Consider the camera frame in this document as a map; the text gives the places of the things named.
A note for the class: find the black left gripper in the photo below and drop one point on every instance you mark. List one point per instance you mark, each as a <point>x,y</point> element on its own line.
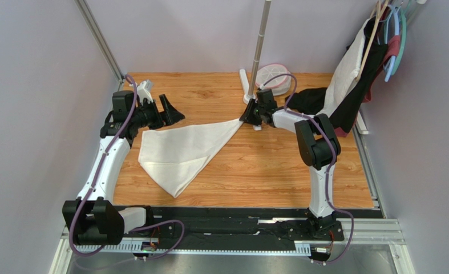
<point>169,116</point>

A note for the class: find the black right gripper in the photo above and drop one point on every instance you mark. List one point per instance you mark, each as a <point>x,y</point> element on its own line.
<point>255,112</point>

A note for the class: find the white cloth napkin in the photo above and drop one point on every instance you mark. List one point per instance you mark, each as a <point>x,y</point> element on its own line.
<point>174,157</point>

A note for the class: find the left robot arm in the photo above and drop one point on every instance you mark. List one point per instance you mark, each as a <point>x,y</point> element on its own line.
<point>91,218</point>

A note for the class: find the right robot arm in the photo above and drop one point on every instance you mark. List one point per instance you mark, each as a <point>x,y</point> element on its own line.
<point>318,146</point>

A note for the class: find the white stand with metal pole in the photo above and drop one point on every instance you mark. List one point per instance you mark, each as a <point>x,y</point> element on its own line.
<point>249,85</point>

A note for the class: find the white mesh pink rimmed basket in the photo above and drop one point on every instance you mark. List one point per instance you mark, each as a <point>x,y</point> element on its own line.
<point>266,78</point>

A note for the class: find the black cloth on table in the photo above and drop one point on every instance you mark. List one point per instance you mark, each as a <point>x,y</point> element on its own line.
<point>309,101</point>

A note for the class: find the white hanging towel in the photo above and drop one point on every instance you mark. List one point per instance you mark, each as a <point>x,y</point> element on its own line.
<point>344,77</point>

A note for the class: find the black hanging garment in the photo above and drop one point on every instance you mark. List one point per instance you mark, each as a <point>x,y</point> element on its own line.
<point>344,117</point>

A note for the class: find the dark red hanging garment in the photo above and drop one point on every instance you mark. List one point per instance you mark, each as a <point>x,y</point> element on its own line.
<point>393,51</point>

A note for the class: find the wooden hanger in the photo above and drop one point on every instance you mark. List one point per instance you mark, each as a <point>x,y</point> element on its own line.
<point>377,13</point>

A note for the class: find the blue plastic hanger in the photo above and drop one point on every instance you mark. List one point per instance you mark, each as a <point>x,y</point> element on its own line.
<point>391,36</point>

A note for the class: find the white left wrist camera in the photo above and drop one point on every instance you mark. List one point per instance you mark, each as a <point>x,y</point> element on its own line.
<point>144,91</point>

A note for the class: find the aluminium frame rail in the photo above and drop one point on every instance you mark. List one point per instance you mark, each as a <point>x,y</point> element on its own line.
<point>92,24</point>

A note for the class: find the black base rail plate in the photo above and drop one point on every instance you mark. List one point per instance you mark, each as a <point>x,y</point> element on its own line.
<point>228,229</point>

